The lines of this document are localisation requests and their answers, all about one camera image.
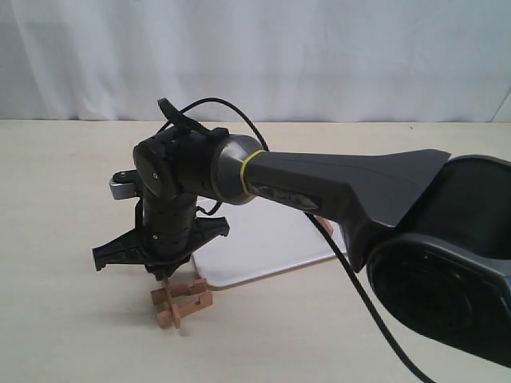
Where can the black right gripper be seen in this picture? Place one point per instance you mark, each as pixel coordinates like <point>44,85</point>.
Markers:
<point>166,233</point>

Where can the notched wooden block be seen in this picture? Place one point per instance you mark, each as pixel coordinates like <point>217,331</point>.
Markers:
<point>168,290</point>
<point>326,225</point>
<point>203,301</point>
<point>170,316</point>

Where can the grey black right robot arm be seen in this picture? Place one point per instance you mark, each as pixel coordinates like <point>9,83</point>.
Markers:
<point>431,231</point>

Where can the white plastic tray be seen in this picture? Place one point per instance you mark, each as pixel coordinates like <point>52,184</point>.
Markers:
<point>265,238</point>

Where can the white backdrop curtain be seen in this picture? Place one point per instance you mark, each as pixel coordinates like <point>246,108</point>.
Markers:
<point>342,61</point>

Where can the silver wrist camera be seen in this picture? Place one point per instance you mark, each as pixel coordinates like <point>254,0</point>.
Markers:
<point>125,185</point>

